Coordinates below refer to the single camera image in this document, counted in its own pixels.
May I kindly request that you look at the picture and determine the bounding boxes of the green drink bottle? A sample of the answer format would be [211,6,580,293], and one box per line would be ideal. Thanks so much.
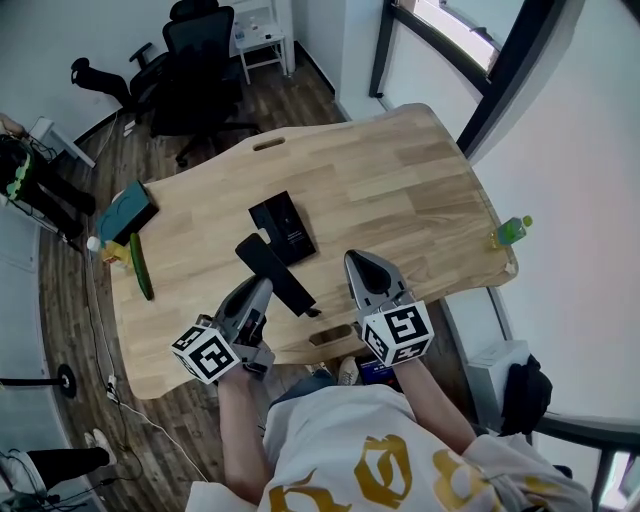
[487,214,534,251]

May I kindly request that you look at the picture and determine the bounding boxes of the white side table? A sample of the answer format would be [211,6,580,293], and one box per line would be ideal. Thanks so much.
[232,0,294,85]

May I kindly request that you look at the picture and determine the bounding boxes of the tilted black office chair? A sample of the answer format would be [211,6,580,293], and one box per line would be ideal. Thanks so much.
[69,42,169,126]

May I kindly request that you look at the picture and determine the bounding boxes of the person's right forearm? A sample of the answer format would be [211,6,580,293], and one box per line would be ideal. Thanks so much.
[392,359,476,459]

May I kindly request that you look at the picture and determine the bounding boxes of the black round-base stand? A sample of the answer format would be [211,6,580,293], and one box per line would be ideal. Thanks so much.
[0,364,77,400]

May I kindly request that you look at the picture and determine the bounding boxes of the green cucumber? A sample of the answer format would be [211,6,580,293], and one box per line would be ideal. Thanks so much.
[129,232,154,301]

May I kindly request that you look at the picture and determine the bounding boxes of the black and green backpack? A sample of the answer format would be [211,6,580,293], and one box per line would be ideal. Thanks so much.
[0,137,36,201]

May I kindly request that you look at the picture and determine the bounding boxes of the black phone handset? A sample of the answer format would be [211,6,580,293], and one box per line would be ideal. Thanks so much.
[234,232,318,318]

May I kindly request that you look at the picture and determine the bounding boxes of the white cabinet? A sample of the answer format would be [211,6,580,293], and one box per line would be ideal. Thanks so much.
[464,339,531,431]

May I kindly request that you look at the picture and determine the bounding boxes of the large black office chair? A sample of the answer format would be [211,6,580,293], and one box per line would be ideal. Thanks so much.
[149,0,261,169]

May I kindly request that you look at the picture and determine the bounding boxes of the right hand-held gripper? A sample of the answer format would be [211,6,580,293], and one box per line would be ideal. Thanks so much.
[343,250,434,368]

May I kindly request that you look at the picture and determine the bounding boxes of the black phone base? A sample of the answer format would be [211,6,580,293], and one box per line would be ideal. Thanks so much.
[248,189,319,267]

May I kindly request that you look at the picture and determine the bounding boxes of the white cable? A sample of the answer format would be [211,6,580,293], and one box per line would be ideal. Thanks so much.
[117,399,209,481]

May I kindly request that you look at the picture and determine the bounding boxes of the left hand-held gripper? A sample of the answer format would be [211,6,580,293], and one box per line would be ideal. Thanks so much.
[171,277,279,385]

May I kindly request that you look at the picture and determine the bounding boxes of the person's left forearm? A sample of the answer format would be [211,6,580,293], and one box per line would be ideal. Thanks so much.
[215,369,274,506]

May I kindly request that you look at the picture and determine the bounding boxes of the black window frame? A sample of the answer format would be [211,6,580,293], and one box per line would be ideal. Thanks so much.
[368,0,586,161]

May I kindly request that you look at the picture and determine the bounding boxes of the person's right shoe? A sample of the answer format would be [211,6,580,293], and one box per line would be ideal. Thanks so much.
[338,356,361,386]

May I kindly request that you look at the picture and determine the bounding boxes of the black bag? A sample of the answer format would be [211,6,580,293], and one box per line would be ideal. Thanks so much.
[499,353,554,436]

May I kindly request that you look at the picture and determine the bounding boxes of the teal box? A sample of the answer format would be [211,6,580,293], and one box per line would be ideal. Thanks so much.
[95,180,160,246]

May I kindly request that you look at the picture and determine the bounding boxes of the white low table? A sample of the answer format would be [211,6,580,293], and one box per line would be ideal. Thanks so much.
[29,117,97,169]

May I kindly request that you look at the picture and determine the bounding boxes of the person's blue jeans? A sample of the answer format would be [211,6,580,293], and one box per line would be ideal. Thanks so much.
[269,372,351,409]

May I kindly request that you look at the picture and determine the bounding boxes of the yellow drink bottle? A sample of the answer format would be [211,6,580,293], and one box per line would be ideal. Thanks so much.
[86,234,132,269]

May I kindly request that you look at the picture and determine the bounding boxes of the black smartphone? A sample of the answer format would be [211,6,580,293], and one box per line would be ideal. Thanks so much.
[358,355,401,392]

